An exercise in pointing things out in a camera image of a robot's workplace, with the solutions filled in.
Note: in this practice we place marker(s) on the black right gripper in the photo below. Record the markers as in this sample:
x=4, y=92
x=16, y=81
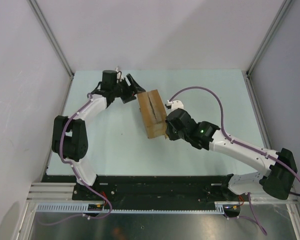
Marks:
x=172, y=136

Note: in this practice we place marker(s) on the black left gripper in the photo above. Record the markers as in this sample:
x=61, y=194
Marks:
x=130, y=91

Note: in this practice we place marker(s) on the brown cardboard express box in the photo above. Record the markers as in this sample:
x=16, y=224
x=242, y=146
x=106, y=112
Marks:
x=153, y=113

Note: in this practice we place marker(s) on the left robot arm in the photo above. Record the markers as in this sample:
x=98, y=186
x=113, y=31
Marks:
x=70, y=138

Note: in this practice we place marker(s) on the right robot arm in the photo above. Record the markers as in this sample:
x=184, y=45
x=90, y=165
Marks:
x=274, y=170

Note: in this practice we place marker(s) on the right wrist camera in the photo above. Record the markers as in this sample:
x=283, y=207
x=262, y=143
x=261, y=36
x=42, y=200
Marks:
x=174, y=105

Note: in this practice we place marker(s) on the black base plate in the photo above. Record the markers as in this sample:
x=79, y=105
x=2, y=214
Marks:
x=163, y=193

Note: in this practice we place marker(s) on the left aluminium frame post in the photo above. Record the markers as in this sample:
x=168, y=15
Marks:
x=38, y=13

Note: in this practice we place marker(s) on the aluminium frame post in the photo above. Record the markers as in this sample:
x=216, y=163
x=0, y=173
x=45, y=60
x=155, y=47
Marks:
x=38, y=13
x=270, y=34

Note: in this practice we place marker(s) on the right aluminium frame post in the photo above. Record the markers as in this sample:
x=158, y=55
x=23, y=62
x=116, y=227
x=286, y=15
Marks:
x=270, y=34

